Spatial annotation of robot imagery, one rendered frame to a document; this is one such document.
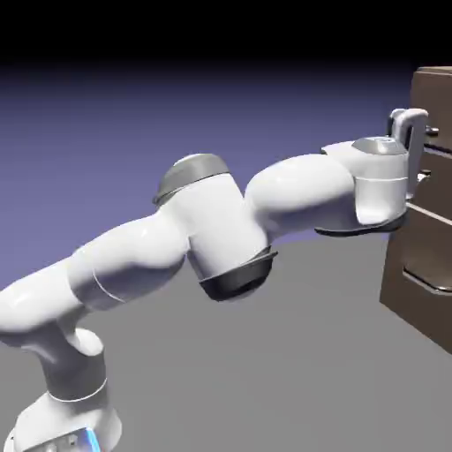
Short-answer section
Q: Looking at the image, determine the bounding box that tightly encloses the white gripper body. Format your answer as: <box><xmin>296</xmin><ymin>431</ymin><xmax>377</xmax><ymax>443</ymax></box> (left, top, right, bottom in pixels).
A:
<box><xmin>404</xmin><ymin>108</ymin><xmax>430</xmax><ymax>201</ymax></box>

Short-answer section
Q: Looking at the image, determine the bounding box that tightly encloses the small brown drawer front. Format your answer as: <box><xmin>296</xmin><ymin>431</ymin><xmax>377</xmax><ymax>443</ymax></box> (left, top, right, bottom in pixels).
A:
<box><xmin>410</xmin><ymin>69</ymin><xmax>452</xmax><ymax>151</ymax></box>
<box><xmin>418</xmin><ymin>145</ymin><xmax>452</xmax><ymax>223</ymax></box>

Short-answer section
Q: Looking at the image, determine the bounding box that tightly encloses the large brown drawer front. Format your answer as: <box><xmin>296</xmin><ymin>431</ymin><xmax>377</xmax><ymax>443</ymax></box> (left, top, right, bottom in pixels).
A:
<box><xmin>380</xmin><ymin>205</ymin><xmax>452</xmax><ymax>355</ymax></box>

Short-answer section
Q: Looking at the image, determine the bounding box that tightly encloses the brown wooden cabinet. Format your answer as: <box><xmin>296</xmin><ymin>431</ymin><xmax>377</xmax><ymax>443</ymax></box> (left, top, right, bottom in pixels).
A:
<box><xmin>379</xmin><ymin>65</ymin><xmax>452</xmax><ymax>355</ymax></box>

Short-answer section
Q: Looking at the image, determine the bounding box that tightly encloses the silver curved drawer handle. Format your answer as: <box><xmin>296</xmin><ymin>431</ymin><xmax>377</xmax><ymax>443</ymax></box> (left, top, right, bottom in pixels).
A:
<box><xmin>402</xmin><ymin>266</ymin><xmax>452</xmax><ymax>295</ymax></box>

